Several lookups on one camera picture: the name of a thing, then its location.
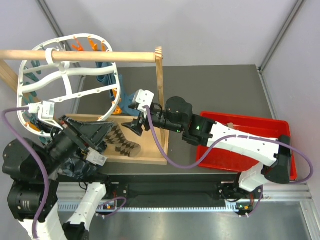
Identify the wooden rack base tray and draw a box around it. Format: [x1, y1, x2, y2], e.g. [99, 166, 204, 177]
[66, 114, 170, 165]

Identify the brown argyle sock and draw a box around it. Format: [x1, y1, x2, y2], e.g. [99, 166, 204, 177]
[104, 123, 141, 158]
[226, 122, 237, 130]

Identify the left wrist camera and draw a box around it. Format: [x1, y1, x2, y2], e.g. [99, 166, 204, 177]
[27, 101, 61, 128]

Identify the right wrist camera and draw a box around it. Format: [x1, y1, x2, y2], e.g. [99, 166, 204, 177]
[132, 89, 155, 113]

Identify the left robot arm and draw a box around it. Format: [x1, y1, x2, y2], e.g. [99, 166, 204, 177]
[2, 116, 114, 240]

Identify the red plastic tray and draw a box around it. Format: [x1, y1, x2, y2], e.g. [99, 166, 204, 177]
[199, 111, 291, 172]

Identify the orange clip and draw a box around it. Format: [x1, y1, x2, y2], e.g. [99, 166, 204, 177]
[25, 121, 41, 132]
[112, 105, 123, 115]

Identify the white plastic sock hanger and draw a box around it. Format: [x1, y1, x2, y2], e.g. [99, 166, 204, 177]
[17, 33, 121, 138]

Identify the teal clip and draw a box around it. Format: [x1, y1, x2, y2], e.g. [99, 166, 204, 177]
[23, 60, 42, 82]
[22, 92, 38, 105]

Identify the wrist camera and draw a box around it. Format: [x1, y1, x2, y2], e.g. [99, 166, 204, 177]
[132, 89, 155, 113]
[27, 101, 61, 128]

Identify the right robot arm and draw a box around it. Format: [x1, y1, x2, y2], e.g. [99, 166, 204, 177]
[123, 96, 292, 198]

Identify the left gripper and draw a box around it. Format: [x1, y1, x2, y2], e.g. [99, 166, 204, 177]
[37, 112, 114, 175]

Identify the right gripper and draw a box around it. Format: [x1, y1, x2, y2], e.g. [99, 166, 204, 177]
[122, 106, 184, 137]

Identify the wooden rod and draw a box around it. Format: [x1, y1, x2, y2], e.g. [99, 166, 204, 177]
[0, 50, 156, 63]

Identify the wooden rack upright post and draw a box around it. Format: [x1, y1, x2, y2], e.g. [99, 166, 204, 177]
[154, 46, 167, 148]

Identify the teal blue sock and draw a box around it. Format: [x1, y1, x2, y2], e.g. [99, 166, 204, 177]
[96, 74, 140, 117]

